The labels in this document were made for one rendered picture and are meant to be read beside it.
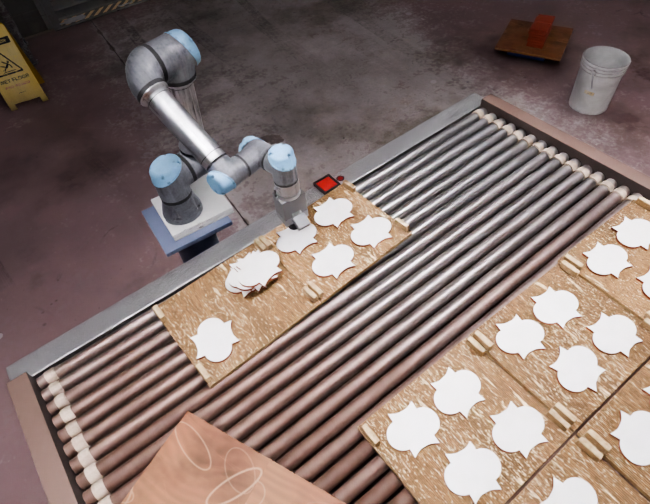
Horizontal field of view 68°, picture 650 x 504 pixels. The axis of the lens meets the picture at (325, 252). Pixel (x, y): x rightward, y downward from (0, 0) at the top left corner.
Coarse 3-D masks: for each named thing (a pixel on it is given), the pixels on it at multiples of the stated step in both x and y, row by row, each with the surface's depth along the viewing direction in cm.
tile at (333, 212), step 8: (328, 200) 176; (336, 200) 176; (344, 200) 176; (320, 208) 174; (328, 208) 174; (336, 208) 174; (344, 208) 173; (320, 216) 172; (328, 216) 172; (336, 216) 171; (344, 216) 171; (352, 216) 171; (320, 224) 169; (328, 224) 169; (336, 224) 169
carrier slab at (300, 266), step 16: (336, 192) 180; (352, 208) 175; (368, 208) 174; (352, 224) 170; (272, 240) 168; (320, 240) 166; (336, 240) 166; (400, 240) 164; (288, 256) 163; (304, 256) 162; (368, 256) 160; (304, 272) 158; (352, 272) 157; (320, 288) 154; (336, 288) 153
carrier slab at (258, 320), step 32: (192, 288) 158; (224, 288) 157; (288, 288) 155; (160, 320) 151; (192, 320) 150; (224, 320) 149; (256, 320) 148; (288, 320) 147; (192, 352) 143; (256, 352) 142
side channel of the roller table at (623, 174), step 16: (496, 96) 208; (496, 112) 205; (512, 112) 200; (528, 128) 196; (544, 128) 192; (560, 144) 188; (576, 144) 185; (592, 160) 180; (608, 160) 178; (608, 176) 178; (624, 176) 173; (640, 176) 172; (640, 192) 171
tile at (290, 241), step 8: (312, 224) 170; (280, 232) 168; (288, 232) 168; (296, 232) 168; (304, 232) 168; (312, 232) 167; (280, 240) 166; (288, 240) 166; (296, 240) 166; (304, 240) 165; (312, 240) 165; (280, 248) 164; (288, 248) 164; (296, 248) 163; (304, 248) 164
